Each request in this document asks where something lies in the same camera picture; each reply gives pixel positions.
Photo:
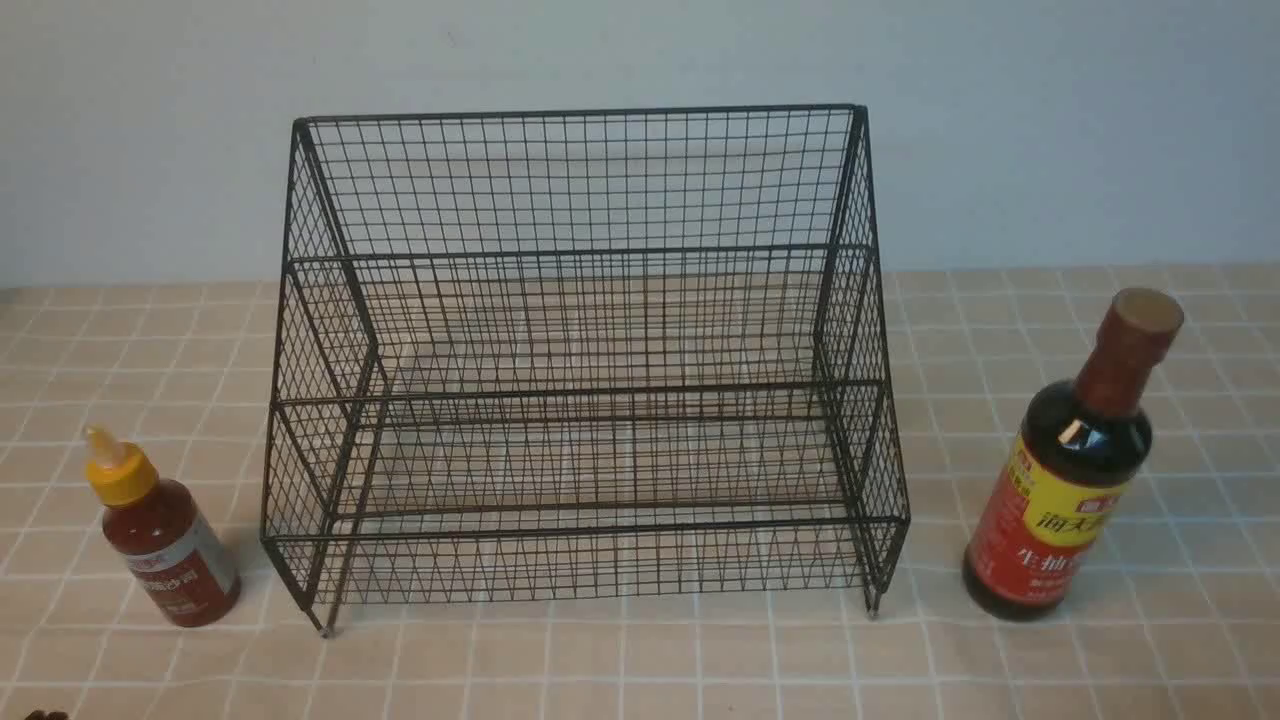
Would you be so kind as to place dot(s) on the dark soy sauce bottle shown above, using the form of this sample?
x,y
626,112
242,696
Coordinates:
x,y
1081,442

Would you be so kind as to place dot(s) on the red sauce bottle yellow cap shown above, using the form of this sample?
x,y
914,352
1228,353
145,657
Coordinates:
x,y
155,525

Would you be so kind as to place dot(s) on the black wire mesh shelf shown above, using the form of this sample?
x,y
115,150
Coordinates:
x,y
561,355

